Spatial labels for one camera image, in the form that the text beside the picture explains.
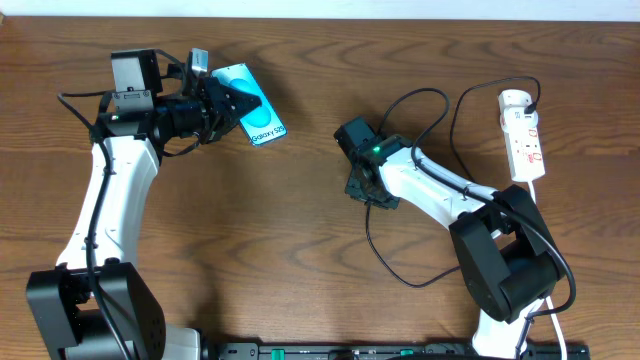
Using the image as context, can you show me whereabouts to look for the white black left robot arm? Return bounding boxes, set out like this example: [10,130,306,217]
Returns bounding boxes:
[26,49,267,359]

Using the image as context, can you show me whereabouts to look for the white power strip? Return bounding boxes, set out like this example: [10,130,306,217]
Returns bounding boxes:
[498,89,545,183]

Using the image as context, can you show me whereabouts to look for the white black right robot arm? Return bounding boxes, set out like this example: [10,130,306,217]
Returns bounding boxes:
[334,117,575,359]

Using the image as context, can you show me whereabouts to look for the silver Galaxy smartphone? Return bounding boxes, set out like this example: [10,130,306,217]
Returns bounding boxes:
[211,63,288,146]

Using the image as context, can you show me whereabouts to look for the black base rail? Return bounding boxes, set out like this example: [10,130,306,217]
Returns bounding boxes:
[202,340,591,360]

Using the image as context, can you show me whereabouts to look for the black charger cable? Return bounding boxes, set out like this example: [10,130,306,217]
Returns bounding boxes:
[364,76,542,289]

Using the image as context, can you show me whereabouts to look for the white power strip cord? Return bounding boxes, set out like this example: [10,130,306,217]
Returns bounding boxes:
[526,180,569,360]

